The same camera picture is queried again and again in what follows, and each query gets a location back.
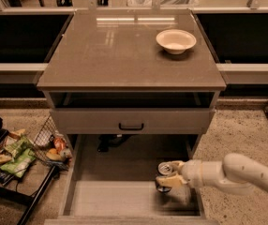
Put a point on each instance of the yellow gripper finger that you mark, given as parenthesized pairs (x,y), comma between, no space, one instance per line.
(174,181)
(177,164)

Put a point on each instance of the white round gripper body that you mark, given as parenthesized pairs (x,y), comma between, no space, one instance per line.
(191,172)

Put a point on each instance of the blue pepsi can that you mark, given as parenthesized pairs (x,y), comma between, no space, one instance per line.
(164,169)

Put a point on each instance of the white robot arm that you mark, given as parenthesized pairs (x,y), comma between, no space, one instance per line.
(234,174)

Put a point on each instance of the closed grey top drawer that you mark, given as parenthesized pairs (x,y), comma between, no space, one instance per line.
(156,121)

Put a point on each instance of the open grey middle drawer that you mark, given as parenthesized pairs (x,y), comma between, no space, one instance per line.
(118,187)

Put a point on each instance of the grey drawer cabinet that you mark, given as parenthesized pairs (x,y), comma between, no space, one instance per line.
(112,61)

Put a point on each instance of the orange snack packet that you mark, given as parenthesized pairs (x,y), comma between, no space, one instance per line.
(59,144)

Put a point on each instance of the white paper bowl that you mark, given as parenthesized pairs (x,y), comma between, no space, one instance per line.
(175,41)

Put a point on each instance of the green chip bag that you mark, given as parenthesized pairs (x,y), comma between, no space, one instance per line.
(19,166)

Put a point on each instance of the light green snack bag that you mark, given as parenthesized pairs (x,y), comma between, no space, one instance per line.
(16,148)

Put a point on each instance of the dark blue snack bag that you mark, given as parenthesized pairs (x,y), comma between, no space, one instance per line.
(5,177)

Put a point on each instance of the black drawer handle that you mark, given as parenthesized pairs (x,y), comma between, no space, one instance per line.
(131,128)

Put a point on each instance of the wire mesh basket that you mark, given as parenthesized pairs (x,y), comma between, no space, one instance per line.
(43,142)

